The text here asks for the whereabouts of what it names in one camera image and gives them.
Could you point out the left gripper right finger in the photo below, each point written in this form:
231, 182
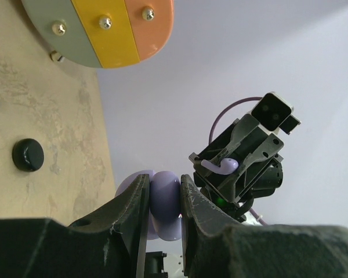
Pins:
216, 245

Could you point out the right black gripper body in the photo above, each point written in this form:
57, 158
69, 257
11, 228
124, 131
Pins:
256, 177

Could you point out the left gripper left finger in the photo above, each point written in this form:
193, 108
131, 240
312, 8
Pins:
109, 242

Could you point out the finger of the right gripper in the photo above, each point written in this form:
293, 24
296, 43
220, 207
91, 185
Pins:
227, 142
260, 144

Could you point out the purple earbud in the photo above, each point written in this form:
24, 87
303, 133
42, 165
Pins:
227, 166

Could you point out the purple earbud charging case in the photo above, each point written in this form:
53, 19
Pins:
164, 218

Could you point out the black earbud charging case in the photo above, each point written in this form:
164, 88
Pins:
28, 155

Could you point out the round cream drawer cabinet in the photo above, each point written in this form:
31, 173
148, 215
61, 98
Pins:
100, 33

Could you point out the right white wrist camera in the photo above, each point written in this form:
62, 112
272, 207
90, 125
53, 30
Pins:
274, 113

